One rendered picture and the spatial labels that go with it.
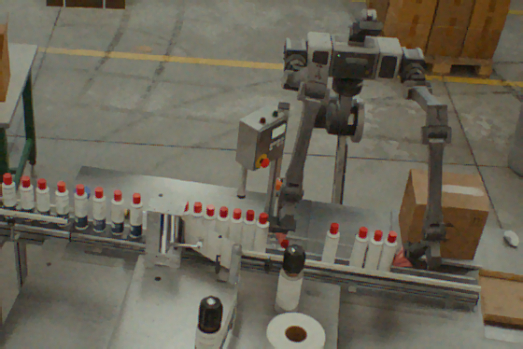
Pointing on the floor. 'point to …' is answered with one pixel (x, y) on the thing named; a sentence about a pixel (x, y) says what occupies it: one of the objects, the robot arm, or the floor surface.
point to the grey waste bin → (517, 145)
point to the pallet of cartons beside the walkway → (445, 30)
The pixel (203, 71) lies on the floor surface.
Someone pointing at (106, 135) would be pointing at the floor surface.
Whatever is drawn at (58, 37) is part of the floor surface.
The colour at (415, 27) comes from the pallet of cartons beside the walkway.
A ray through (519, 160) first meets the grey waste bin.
